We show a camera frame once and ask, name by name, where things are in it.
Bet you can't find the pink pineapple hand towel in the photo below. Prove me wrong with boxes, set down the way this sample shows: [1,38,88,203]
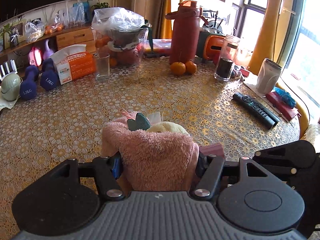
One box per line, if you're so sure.
[101,111,199,194]

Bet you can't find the mauve plastic cup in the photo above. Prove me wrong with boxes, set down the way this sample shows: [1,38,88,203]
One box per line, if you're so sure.
[199,143,225,158]

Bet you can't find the red notebook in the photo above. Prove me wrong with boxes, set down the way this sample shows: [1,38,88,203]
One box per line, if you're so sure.
[266,92,299,121]

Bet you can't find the black tv remote control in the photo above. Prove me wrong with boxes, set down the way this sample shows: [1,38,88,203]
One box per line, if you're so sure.
[233,93,280,129]

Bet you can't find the white grey tumbler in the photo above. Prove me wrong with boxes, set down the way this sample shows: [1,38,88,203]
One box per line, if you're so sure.
[256,58,282,94]

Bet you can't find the glass jar with dark contents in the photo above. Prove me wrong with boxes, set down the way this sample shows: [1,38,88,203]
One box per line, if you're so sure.
[214,35,240,82]

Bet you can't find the right orange tangerine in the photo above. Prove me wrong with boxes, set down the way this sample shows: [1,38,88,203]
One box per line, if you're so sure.
[185,61,197,75]

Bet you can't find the orange tangerine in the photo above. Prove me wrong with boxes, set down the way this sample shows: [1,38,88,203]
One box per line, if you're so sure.
[170,62,186,76]
[185,61,197,75]

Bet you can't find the left orange tangerine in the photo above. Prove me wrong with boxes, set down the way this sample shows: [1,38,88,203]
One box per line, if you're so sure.
[170,62,186,76]

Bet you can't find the right blue dumbbell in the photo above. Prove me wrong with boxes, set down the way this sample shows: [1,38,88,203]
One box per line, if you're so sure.
[40,58,60,91]

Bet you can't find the blue dumbbell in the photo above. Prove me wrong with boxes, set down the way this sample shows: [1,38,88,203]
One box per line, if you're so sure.
[20,65,40,100]
[40,58,60,91]

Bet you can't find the empty clear drinking glass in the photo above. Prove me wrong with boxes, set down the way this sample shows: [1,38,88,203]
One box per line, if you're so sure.
[93,53,110,81]

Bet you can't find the orange white tissue box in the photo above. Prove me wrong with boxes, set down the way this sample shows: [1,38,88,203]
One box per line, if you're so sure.
[50,44,95,85]

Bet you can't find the left blue dumbbell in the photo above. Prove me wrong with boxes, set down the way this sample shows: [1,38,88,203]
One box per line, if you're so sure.
[20,65,40,100]

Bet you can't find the yellow giraffe plush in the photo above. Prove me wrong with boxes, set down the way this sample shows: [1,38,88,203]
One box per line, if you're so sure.
[248,0,281,75]

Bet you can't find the orange stool-shaped tissue holder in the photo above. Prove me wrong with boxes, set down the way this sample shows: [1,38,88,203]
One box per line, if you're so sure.
[203,34,225,62]

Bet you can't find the clear container with fruit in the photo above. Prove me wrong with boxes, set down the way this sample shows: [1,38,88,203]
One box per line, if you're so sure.
[92,27,149,67]

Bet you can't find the dark red water jug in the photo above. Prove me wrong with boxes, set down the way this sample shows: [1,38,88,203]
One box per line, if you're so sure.
[165,1,201,64]

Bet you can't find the pale green round container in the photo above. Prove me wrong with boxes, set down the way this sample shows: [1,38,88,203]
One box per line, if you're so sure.
[1,73,22,101]

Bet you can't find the purple kettlebell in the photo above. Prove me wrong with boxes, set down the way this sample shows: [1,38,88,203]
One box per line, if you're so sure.
[43,39,54,60]

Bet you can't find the wooden tv cabinet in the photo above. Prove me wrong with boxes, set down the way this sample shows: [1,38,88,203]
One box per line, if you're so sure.
[1,23,96,57]

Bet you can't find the yellow curtain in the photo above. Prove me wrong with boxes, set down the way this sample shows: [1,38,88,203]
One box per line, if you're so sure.
[160,0,172,38]

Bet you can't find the clear plastic bag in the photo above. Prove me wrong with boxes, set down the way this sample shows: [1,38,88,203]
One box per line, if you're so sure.
[91,7,145,32]

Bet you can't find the framed photo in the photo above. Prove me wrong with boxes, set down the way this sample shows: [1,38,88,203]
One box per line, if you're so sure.
[2,19,27,49]

